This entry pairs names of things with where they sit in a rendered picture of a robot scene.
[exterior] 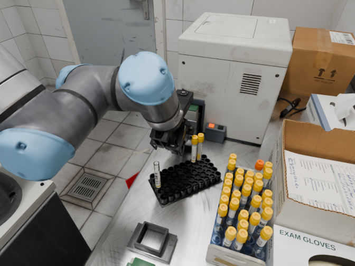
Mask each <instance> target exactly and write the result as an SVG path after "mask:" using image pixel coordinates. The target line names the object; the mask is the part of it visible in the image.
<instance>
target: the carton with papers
mask: <svg viewBox="0 0 355 266"><path fill-rule="evenodd" d="M268 162H271V163H272V164H273V166H272V170H273V172H272V176H271V178H270V179H269V181H268V189H269V190H270V191H272V193H273V194H272V198H271V199H272V200H273V203H272V207H271V209H272V210H273V214H272V217H271V218H270V220H268V222H267V226H269V227H271V228H272V227H273V225H274V224H275V225H279V226H282V227H285V228H288V229H291V230H295V231H299V232H302V233H306V234H309V235H312V236H316V237H319V238H323V239H326V240H329V241H333V242H336V243H340V244H343V245H347V246H350V247H353V248H355V130H346V129H340V128H334V129H332V130H331V131H325V130H324V129H323V128H322V127H321V126H320V125H316V124H313V123H310V122H299V121H294V120H288V119H284V120H283V123H282V126H281V128H280V131H279V133H278V136H277V139H276V141H275V144H274V147H273V150H272V152H271V154H270V157H269V159H268Z"/></svg>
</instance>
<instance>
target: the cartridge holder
mask: <svg viewBox="0 0 355 266"><path fill-rule="evenodd" d="M177 238H178V236H177V235H175V234H172V233H169V229H167V228H165V227H162V226H159V225H156V224H153V223H150V222H147V221H144V223H143V224H142V223H138V225H137V227H136V229H135V231H134V233H133V235H132V237H131V238H130V241H129V243H128V245H127V249H129V250H132V251H134V252H137V253H140V254H142V255H145V256H147V257H150V258H153V259H155V260H158V261H161V262H164V263H166V264H169V262H170V259H171V256H172V253H173V250H174V247H175V244H176V241H177Z"/></svg>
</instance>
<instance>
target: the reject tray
mask: <svg viewBox="0 0 355 266"><path fill-rule="evenodd" d="M138 173H139V172H138ZM138 173H136V174H135V175H133V176H132V177H130V178H129V179H127V180H125V182H126V184H127V187H128V189H129V188H130V187H131V185H132V183H133V182H134V180H135V178H136V177H137V175H138Z"/></svg>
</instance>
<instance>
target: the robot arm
mask: <svg viewBox="0 0 355 266"><path fill-rule="evenodd" d="M55 87H56V90H55V91H54V92H52V93H51V92H50V91H49V90H47V89H46V87H45V86H44V85H42V83H41V82H40V81H39V80H38V79H37V78H36V77H35V76H34V75H33V74H32V73H31V72H29V71H28V70H27V69H26V68H25V67H24V66H23V65H22V64H21V63H20V62H19V61H18V60H17V59H16V58H15V57H14V56H13V55H12V54H11V53H10V52H9V51H8V50H7V49H6V48H4V47H3V46H2V45H1V44H0V163H1V166H2V167H4V168H5V169H6V170H7V171H9V172H11V173H12V174H14V175H16V176H18V177H20V178H23V179H26V180H29V181H35V182H42V181H47V180H50V179H52V178H53V177H54V176H55V175H56V174H57V173H58V172H59V171H60V169H61V168H62V167H63V166H64V165H65V164H66V163H67V161H68V160H70V159H72V158H73V157H74V155H75V154H76V150H77V149H78V148H79V147H80V145H81V144H82V143H83V142H84V140H85V139H86V138H87V137H88V135H89V134H90V133H91V131H92V130H93V129H94V127H95V126H96V125H97V124H98V123H99V121H100V120H101V119H102V118H103V116H104V115H105V114H106V112H107V111H109V110H110V111H132V112H140V113H141V115H142V116H143V118H144V119H145V120H146V122H147V123H148V125H149V126H150V127H152V131H151V133H150V138H151V142H150V145H151V146H152V147H153V148H154V149H155V150H157V147H158V148H163V149H164V148H165V149H167V151H170V152H171V153H172V154H177V155H178V154H180V155H181V156H182V155H183V152H184V147H185V143H186V142H187V141H188V140H189V139H190V136H191V135H192V136H193V134H194V128H193V125H190V122H189V121H188V120H187V119H185V118H184V117H185V115H186V113H187V111H188V109H189V107H190V105H191V104H192V102H193V92H191V91H187V90H179V89H177V90H176V89H175V83H174V79H173V76H172V74H171V72H170V71H169V69H168V67H167V64H166V62H165V61H164V60H163V59H162V58H161V57H160V56H159V55H157V54H155V53H153V52H146V51H145V52H139V53H138V54H135V55H131V56H129V57H128V58H127V59H126V60H125V61H124V62H123V63H122V64H121V66H107V65H91V64H80V65H69V66H66V67H64V68H63V69H62V70H61V71H60V72H59V77H58V78H57V79H56V83H55ZM154 145H155V146H154ZM21 200H22V189H21V187H20V185H19V184H18V183H17V181H16V180H15V179H13V178H12V177H10V176H8V175H6V174H4V173H2V172H0V226H1V225H3V224H4V223H5V222H6V221H7V220H8V219H9V218H10V217H11V216H12V215H13V214H14V213H15V211H16V210H17V208H18V207H19V205H20V203H21Z"/></svg>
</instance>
